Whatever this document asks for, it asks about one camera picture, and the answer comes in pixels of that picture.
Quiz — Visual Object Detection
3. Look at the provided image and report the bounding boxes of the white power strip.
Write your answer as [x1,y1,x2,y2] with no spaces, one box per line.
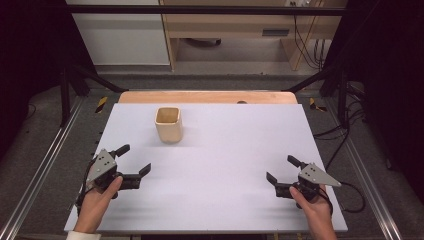
[285,0,315,8]

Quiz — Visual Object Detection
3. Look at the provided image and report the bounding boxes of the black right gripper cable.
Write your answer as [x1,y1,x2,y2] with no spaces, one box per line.
[328,180,367,214]

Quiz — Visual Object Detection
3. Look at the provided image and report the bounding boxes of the person's right hand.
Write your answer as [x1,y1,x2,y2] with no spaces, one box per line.
[288,185,334,222]

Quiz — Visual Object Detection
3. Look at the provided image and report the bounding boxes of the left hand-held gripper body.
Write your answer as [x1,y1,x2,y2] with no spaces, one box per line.
[85,148,143,200]

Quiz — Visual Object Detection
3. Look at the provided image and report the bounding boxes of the black horizontal frame bar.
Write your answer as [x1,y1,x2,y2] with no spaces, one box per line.
[64,4,348,17]

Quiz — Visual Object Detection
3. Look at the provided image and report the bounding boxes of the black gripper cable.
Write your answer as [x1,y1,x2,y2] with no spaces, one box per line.
[75,159,96,216]
[328,180,367,214]

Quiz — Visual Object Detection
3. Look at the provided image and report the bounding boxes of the cream square ceramic cup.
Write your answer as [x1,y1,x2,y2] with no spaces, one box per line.
[154,106,184,145]

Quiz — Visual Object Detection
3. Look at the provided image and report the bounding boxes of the person's left hand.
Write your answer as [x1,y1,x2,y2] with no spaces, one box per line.
[76,175,124,218]

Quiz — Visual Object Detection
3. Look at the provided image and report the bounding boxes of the aluminium floor rail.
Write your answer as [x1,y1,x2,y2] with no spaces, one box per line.
[323,99,405,240]
[0,95,85,240]

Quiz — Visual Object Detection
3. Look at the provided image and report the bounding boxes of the white cabinet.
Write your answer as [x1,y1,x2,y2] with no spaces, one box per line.
[65,0,171,67]

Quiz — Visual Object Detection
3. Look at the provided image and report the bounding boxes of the black floor cables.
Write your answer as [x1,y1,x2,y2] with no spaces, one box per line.
[312,81,368,172]

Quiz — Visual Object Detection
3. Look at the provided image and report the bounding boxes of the light wooden desk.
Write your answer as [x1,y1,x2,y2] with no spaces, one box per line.
[159,0,348,72]

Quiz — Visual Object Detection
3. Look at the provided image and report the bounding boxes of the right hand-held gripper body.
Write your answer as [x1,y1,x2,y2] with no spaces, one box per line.
[274,162,343,202]

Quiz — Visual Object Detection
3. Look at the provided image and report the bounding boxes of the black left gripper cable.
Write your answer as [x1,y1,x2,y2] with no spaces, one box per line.
[75,159,96,216]

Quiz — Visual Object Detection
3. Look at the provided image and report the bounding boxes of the black curtain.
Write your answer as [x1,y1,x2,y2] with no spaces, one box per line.
[0,0,98,161]
[321,0,424,198]

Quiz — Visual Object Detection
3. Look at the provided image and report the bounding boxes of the yellow black floor tape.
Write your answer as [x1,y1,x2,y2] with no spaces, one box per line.
[308,97,328,113]
[95,96,109,114]

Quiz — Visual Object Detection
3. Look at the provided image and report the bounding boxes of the black metal stand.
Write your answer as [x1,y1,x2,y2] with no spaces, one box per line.
[282,64,352,129]
[59,64,130,128]

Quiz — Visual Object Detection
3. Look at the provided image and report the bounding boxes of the dark curved object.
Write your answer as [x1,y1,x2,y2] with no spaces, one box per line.
[184,37,223,48]

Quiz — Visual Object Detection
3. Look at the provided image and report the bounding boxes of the black hanging desk cables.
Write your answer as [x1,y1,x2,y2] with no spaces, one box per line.
[292,14,332,71]

